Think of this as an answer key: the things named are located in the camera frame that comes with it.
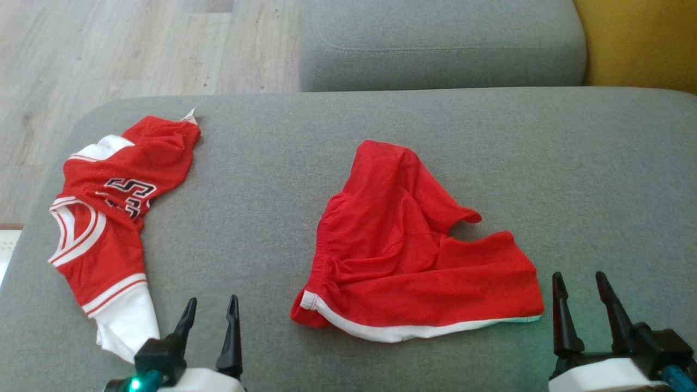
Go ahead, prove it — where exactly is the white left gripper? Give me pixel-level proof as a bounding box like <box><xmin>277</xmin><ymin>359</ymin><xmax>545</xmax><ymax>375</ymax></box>
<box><xmin>158</xmin><ymin>295</ymin><xmax>247</xmax><ymax>392</ymax></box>

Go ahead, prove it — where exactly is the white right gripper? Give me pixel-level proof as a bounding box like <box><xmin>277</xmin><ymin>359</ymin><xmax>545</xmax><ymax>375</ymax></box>
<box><xmin>549</xmin><ymin>271</ymin><xmax>670</xmax><ymax>392</ymax></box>

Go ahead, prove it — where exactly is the red white basketball jersey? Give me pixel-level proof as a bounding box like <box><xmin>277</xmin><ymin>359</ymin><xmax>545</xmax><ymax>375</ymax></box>
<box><xmin>48</xmin><ymin>107</ymin><xmax>203</xmax><ymax>364</ymax></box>

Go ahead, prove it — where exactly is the red shorts white trim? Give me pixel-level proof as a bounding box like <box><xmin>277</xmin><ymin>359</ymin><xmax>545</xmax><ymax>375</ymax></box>
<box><xmin>290</xmin><ymin>139</ymin><xmax>545</xmax><ymax>344</ymax></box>

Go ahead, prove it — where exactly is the large grey sofa seat cushion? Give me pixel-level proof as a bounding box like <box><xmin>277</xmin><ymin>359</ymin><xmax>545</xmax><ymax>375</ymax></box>
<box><xmin>0</xmin><ymin>87</ymin><xmax>697</xmax><ymax>392</ymax></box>

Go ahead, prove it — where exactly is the wide yellow sofa backrest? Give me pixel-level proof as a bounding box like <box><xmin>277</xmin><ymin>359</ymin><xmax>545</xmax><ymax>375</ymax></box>
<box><xmin>573</xmin><ymin>0</ymin><xmax>697</xmax><ymax>96</ymax></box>

